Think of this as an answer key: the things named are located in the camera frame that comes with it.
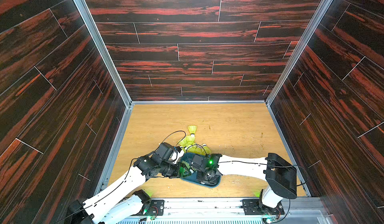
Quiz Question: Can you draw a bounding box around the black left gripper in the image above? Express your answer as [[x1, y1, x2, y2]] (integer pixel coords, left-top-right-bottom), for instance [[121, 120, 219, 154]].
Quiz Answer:
[[158, 161, 192, 178]]

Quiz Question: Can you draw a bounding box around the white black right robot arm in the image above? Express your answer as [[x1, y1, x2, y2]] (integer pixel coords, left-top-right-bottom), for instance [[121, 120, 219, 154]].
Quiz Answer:
[[188, 153, 297, 209]]

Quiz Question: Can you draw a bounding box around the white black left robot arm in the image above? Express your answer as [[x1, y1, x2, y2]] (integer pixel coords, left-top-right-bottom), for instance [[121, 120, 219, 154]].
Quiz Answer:
[[63, 152, 193, 224]]

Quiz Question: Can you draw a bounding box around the teal plastic storage tray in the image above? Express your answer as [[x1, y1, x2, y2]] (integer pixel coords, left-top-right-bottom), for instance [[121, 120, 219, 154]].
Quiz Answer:
[[181, 153, 218, 188]]

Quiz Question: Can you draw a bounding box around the yellow shuttlecock six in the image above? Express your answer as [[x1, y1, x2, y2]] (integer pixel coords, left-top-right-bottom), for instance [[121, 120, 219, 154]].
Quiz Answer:
[[202, 144, 212, 155]]

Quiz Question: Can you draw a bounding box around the yellow shuttlecock seven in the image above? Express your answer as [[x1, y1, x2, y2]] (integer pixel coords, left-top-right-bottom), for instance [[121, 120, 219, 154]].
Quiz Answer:
[[185, 144, 204, 155]]

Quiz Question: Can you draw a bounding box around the yellow shuttlecock five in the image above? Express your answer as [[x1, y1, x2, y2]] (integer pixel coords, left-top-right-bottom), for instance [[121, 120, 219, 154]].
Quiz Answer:
[[188, 125, 197, 136]]

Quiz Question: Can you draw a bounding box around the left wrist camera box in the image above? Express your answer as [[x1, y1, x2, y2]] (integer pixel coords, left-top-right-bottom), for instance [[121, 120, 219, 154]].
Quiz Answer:
[[155, 143, 177, 161]]

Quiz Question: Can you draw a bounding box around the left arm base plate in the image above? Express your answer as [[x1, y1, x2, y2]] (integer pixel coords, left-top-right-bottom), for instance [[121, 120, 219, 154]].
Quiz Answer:
[[140, 199, 165, 217]]

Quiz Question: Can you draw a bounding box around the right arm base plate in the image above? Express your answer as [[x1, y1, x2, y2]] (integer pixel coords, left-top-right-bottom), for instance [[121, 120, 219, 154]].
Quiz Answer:
[[241, 199, 285, 216]]

